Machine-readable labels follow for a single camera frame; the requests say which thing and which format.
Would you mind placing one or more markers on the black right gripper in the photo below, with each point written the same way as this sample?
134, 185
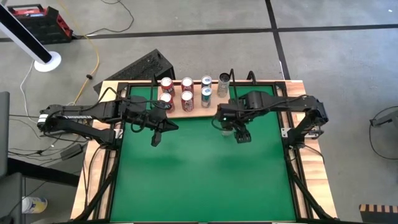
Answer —
233, 115

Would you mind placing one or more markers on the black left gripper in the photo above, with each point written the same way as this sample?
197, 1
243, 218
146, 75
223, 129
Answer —
143, 116

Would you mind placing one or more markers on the red Fanta strawberry can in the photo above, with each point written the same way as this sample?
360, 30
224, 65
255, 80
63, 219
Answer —
165, 98
167, 83

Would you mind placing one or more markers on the red Coca-Cola can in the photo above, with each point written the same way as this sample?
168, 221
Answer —
187, 100
187, 82

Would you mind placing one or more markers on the blue silver Red Bull can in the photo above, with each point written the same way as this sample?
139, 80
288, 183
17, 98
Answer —
206, 81
206, 96

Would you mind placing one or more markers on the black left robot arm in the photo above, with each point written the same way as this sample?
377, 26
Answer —
93, 113

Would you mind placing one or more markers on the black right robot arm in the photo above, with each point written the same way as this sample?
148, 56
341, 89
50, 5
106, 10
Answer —
295, 104

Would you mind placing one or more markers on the black curved hook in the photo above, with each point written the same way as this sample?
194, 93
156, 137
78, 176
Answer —
251, 72

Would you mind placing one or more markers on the black perforated case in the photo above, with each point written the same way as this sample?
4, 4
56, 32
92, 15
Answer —
140, 67

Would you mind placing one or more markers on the small gray box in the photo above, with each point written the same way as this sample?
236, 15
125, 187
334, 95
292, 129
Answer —
311, 132

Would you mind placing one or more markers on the black power adapter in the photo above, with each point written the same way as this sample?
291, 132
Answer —
71, 151

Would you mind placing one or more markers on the black beam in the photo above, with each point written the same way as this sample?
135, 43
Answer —
43, 174

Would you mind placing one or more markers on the white stand with round base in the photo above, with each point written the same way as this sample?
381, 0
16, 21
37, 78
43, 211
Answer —
46, 63

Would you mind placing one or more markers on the gray device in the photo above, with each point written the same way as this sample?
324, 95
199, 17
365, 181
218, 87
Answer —
385, 119

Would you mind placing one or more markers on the white yellow canister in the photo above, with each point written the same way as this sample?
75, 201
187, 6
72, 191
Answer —
34, 204

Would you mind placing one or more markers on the orange black striped box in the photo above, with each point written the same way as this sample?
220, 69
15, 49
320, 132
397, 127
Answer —
377, 213

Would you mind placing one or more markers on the red black power station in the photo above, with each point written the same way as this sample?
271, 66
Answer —
40, 25

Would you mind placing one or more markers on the gray panel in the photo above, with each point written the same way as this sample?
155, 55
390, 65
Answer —
3, 133

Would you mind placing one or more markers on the wooden shelf black metal frame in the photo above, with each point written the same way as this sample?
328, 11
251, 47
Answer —
196, 114

